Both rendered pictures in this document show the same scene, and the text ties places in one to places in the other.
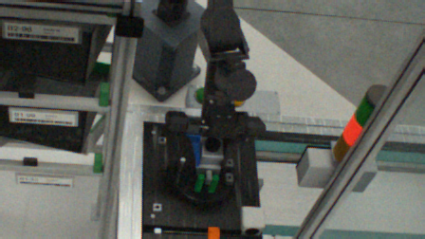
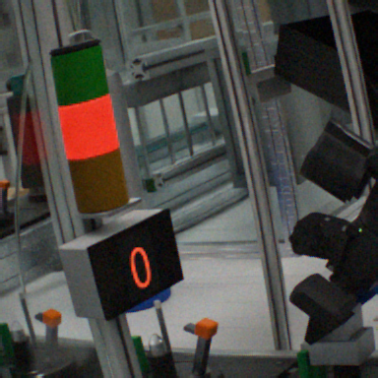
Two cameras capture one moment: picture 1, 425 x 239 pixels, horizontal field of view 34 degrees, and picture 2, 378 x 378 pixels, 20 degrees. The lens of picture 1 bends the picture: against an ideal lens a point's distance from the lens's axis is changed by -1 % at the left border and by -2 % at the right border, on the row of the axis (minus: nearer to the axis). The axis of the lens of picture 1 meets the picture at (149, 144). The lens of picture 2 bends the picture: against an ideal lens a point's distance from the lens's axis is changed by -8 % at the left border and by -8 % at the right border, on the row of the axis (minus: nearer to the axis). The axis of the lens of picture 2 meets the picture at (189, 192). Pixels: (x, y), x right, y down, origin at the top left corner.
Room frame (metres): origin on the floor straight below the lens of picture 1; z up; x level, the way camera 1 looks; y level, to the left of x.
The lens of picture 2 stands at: (1.46, -0.98, 1.47)
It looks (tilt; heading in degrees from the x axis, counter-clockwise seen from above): 12 degrees down; 136
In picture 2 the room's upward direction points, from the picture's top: 11 degrees counter-clockwise
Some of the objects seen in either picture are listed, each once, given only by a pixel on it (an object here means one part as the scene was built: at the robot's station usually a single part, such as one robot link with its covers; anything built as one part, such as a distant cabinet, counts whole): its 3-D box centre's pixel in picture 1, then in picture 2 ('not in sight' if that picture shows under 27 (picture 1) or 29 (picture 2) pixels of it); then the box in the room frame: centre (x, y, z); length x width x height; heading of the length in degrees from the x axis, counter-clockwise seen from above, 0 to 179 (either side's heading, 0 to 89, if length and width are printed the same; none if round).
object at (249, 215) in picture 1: (250, 221); not in sight; (0.69, -0.23, 0.97); 0.05 x 0.05 x 0.04; 9
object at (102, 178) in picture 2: (352, 145); (97, 179); (0.68, -0.32, 1.28); 0.05 x 0.05 x 0.05
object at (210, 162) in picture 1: (210, 156); (332, 330); (0.76, -0.12, 1.06); 0.08 x 0.04 x 0.07; 9
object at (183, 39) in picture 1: (165, 43); not in sight; (1.12, 0.01, 0.96); 0.15 x 0.15 x 0.20; 55
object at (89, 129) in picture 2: (363, 128); (88, 126); (0.68, -0.32, 1.33); 0.05 x 0.05 x 0.05
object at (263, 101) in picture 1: (231, 106); not in sight; (0.99, -0.17, 0.93); 0.21 x 0.07 x 0.06; 99
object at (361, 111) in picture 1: (375, 109); (79, 75); (0.68, -0.32, 1.38); 0.05 x 0.05 x 0.05
